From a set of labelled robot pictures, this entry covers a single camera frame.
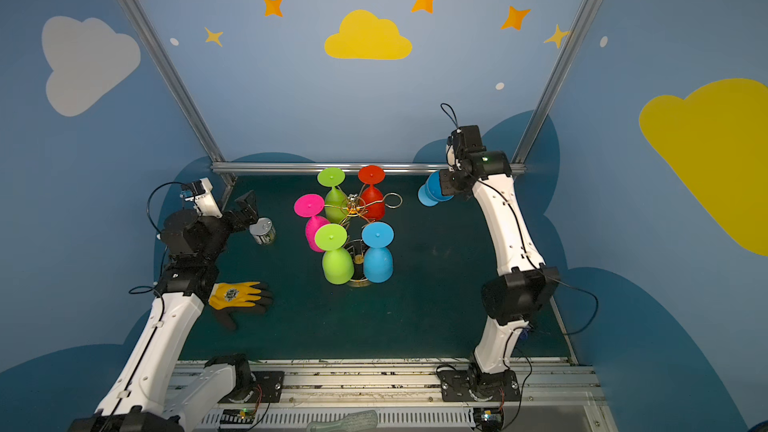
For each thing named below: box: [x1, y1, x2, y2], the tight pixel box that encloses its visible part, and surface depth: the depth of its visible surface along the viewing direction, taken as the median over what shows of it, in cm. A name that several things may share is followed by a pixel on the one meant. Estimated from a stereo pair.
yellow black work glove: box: [208, 282, 273, 331], surface depth 88 cm
